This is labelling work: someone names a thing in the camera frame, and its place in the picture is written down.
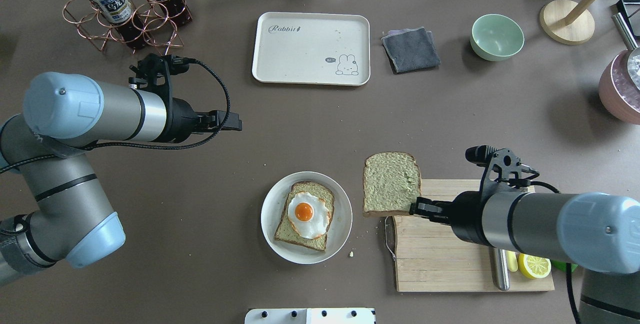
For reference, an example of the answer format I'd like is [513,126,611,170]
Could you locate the wooden stand with round base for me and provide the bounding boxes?
[539,0,595,45]

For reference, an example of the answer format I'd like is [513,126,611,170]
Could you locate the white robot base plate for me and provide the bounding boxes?
[244,307,377,323]

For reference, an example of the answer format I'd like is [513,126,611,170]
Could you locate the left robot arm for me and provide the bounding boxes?
[1,72,243,285]

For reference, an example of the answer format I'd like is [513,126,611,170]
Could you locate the white round plate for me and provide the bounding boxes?
[260,171,353,264]

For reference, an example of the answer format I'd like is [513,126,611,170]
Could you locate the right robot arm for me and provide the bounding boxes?
[409,191,640,323]

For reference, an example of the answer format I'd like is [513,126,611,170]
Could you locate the yellow knife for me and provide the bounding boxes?
[505,250,519,273]

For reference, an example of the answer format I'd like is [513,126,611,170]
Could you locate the mint green bowl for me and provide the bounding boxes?
[470,14,525,62]

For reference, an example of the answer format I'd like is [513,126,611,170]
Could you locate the fried egg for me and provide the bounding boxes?
[286,191,330,239]

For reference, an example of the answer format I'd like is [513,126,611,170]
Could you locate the cream rabbit tray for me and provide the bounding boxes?
[252,12,371,87]

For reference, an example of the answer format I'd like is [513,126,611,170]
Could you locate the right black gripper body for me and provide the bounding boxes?
[448,191,489,246]

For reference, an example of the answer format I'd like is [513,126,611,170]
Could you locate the dark tea bottle front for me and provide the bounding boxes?
[92,0,147,50]

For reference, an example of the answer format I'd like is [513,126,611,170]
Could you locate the green lime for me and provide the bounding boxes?
[550,259,578,273]

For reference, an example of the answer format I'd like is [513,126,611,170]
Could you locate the copper wire bottle rack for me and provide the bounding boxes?
[62,0,184,53]

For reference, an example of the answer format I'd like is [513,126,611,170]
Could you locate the bread slice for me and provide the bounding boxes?
[274,182,335,252]
[362,151,421,217]

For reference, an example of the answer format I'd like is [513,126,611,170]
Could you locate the half lemon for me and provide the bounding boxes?
[517,253,552,280]

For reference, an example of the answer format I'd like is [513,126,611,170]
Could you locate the grey folded cloth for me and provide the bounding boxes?
[381,27,441,74]

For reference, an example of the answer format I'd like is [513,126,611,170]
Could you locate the steel muddler black tip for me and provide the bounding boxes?
[492,248,511,291]

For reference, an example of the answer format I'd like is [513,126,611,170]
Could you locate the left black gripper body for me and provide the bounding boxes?
[165,98,221,143]

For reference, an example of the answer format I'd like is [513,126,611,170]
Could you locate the pink ice bucket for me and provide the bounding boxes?
[598,50,640,125]

